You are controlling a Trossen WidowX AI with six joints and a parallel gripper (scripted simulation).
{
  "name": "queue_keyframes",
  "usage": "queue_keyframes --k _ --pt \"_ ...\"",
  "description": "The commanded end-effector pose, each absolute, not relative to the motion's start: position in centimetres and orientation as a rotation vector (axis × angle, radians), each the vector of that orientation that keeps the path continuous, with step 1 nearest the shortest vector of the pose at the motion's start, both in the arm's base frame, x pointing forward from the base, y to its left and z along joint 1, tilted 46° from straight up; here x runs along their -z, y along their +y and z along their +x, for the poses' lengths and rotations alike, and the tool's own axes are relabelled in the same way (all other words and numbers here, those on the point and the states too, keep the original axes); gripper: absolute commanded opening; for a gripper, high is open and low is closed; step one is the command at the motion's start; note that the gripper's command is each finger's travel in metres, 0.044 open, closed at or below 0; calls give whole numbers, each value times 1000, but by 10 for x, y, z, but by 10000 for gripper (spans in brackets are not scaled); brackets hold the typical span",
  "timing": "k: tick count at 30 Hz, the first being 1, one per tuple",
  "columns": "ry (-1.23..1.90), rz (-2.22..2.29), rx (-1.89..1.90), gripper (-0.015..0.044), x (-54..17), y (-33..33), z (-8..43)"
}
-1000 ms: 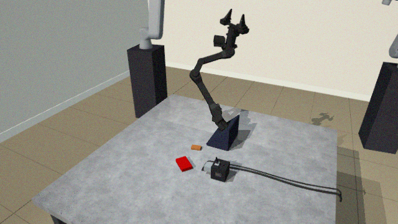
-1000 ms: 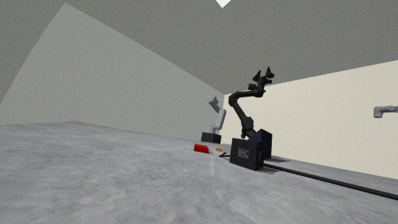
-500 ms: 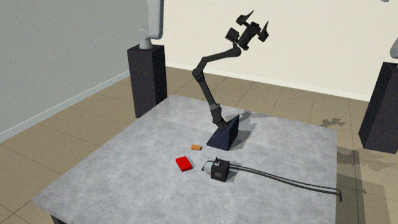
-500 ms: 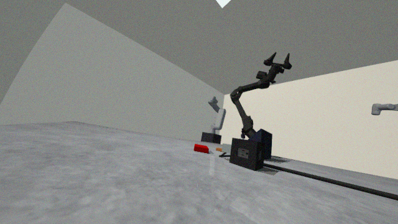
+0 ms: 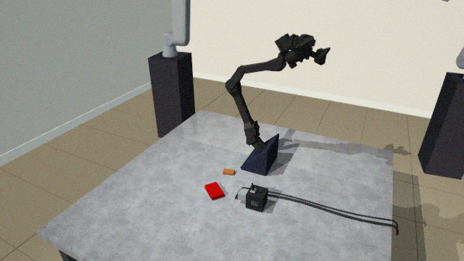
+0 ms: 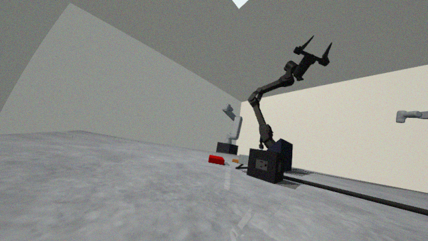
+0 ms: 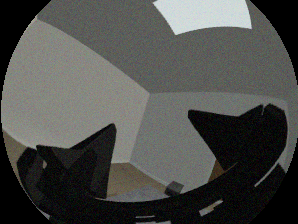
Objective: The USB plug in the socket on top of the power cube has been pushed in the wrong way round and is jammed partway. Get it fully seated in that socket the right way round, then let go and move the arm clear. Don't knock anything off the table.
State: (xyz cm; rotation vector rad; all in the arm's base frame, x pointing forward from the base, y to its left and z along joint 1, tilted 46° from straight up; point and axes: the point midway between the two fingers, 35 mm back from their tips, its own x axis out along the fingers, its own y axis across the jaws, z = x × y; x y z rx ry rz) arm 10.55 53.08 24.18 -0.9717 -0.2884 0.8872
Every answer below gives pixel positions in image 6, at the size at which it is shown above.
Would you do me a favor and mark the red rectangular block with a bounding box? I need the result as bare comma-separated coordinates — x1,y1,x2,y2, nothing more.
208,155,225,165

